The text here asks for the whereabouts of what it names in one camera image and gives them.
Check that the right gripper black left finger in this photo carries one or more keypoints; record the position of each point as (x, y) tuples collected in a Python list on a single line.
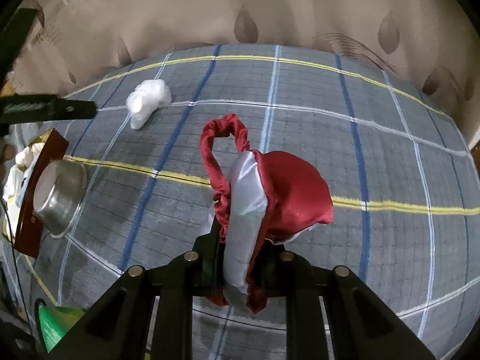
[(148, 311)]

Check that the white shiny plastic bundle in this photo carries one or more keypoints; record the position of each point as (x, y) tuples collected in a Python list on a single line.
[(146, 98)]

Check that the cream satin cloth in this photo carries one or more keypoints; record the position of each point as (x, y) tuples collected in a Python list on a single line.
[(29, 155)]

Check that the stainless steel bowl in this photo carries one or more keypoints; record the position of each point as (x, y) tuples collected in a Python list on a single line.
[(58, 195)]

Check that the green tissue pack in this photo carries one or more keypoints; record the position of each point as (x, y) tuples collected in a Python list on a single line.
[(54, 322)]

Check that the white embroidered hotel towel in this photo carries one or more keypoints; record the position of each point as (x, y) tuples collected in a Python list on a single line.
[(13, 188)]

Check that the beige leaf print curtain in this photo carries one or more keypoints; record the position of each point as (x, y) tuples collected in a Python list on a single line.
[(430, 43)]

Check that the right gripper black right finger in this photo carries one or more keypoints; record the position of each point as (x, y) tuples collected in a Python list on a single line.
[(333, 314)]

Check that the yellow edged white cloth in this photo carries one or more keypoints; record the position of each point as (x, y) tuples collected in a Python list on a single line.
[(9, 223)]

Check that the red white satin cap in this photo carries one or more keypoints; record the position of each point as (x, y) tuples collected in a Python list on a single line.
[(258, 197)]

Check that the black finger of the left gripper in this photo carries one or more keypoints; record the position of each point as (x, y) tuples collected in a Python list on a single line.
[(75, 109)]

